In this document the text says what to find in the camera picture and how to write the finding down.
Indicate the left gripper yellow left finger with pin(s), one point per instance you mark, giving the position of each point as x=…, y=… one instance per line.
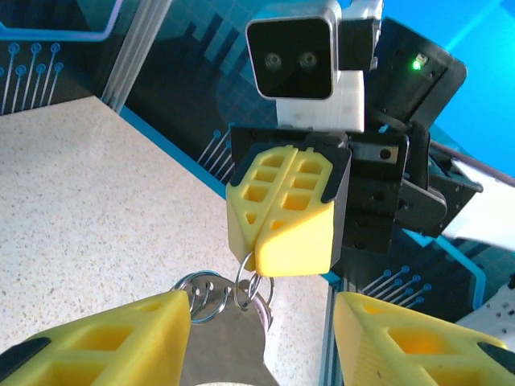
x=100, y=354

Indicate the small silver keyring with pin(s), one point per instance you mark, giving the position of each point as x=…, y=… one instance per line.
x=273, y=287
x=238, y=277

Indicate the pink key head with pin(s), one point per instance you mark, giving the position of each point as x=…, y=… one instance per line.
x=263, y=315

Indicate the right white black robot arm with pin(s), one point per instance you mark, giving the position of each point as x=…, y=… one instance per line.
x=483, y=213

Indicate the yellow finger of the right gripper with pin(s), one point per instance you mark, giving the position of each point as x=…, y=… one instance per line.
x=301, y=241
x=249, y=201

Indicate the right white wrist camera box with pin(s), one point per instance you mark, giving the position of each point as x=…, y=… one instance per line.
x=293, y=56

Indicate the aluminium frame post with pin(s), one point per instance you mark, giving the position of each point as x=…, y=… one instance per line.
x=137, y=48

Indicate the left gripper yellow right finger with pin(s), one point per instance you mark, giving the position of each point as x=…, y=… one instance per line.
x=402, y=362

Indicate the large silver keyring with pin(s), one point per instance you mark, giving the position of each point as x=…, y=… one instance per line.
x=183, y=281

